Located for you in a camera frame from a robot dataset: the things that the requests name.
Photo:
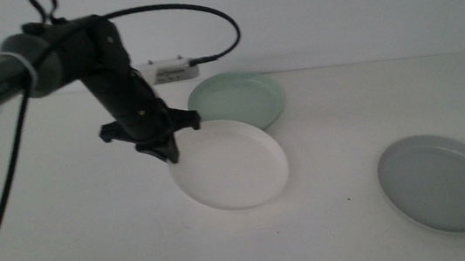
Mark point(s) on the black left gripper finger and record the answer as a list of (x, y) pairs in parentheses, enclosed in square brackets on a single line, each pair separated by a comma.
[(160, 149), (175, 148)]

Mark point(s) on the white shallow bowl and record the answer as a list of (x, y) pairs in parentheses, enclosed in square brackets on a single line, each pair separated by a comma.
[(232, 170)]

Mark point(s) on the pale green shallow bowl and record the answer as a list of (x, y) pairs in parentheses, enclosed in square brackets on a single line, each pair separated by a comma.
[(237, 97)]

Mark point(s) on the grey shallow bowl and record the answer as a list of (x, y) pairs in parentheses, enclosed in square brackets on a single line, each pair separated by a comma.
[(441, 186)]

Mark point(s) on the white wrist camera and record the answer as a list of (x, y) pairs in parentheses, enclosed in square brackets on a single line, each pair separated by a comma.
[(169, 72)]

